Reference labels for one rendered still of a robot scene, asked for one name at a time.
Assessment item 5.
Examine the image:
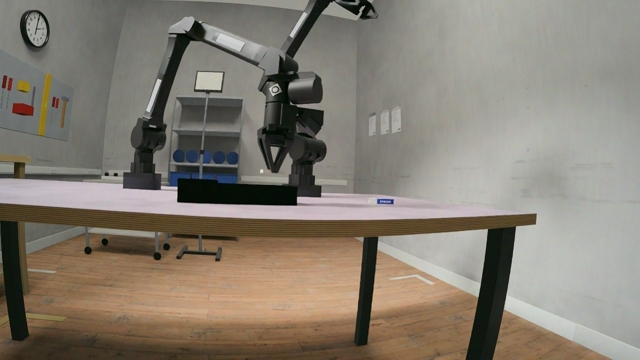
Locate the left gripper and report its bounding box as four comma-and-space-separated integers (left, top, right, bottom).
335, 0, 379, 20

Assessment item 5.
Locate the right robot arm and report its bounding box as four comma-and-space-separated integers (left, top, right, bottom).
123, 16, 324, 179

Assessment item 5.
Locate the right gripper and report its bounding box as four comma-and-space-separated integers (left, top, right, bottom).
257, 101, 297, 173

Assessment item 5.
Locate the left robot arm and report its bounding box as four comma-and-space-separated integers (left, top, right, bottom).
258, 0, 336, 191

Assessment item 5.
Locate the black bin rack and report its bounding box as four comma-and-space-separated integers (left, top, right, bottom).
177, 178, 298, 206

